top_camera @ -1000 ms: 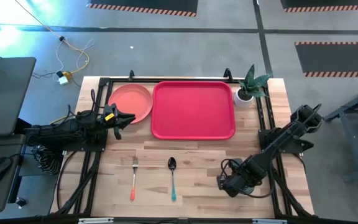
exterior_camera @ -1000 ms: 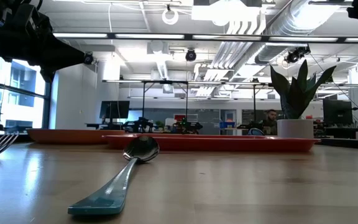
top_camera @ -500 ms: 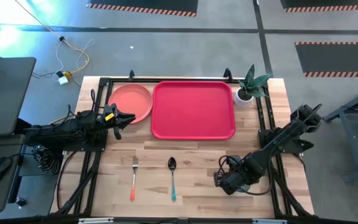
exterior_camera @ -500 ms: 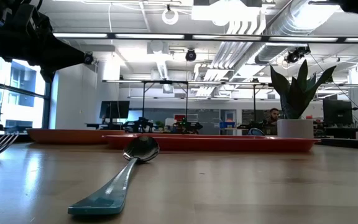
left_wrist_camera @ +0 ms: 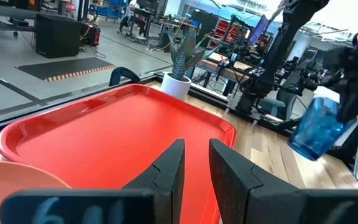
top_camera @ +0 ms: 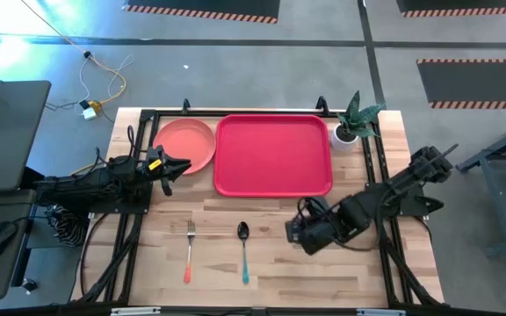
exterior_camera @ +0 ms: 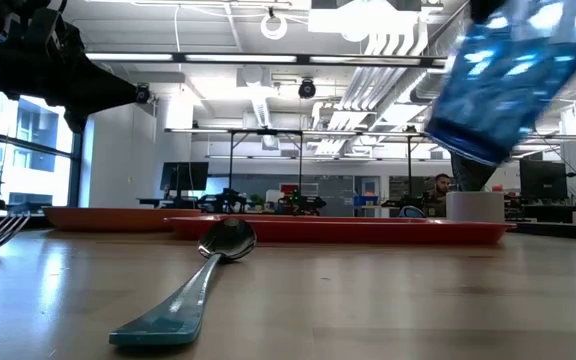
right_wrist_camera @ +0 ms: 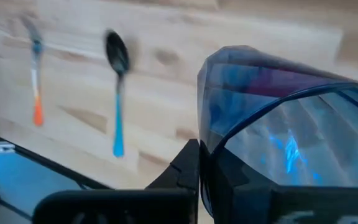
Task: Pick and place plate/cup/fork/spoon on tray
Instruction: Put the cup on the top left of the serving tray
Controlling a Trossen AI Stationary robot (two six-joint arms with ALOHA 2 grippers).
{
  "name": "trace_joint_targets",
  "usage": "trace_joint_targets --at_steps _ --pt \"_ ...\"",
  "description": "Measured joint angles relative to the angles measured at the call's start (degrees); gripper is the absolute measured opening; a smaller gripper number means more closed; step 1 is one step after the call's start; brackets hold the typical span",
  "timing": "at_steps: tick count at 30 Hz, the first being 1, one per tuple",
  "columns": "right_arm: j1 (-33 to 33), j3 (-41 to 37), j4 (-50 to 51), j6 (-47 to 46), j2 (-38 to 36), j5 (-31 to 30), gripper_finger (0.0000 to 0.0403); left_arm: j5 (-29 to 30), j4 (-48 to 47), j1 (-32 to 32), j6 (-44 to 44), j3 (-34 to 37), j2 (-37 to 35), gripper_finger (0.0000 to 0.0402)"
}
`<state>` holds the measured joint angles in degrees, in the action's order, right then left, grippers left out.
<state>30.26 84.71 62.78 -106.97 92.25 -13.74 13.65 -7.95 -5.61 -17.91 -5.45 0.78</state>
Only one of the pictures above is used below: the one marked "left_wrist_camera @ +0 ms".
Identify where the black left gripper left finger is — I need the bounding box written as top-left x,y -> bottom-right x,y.
0,139 -> 185,224

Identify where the red and black device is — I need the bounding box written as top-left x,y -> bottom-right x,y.
83,22 -> 102,47

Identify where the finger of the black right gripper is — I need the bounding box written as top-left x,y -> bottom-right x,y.
336,86 -> 358,124

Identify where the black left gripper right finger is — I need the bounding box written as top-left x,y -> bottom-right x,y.
208,138 -> 358,224

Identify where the snake plant in white pot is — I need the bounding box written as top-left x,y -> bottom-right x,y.
160,26 -> 220,102

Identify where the black floor mat striped edge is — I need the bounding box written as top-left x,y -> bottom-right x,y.
15,57 -> 117,83

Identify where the blue transparent plastic cup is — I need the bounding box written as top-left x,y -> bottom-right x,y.
288,86 -> 356,162

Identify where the salmon orange plate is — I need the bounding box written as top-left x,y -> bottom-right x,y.
0,161 -> 71,224

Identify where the wooden workbench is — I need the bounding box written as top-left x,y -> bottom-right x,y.
194,51 -> 260,84

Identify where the grey office chair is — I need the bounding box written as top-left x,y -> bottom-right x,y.
257,95 -> 298,122

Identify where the purple lit monitor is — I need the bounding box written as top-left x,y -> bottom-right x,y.
248,14 -> 269,45

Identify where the black cabinet box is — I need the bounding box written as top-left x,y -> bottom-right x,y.
35,13 -> 84,59

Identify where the person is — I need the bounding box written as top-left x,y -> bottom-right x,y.
119,2 -> 140,34
254,37 -> 270,57

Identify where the red plastic tray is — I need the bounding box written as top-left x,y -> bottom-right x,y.
0,83 -> 237,224

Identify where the red shelf rack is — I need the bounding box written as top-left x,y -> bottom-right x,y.
212,17 -> 239,42

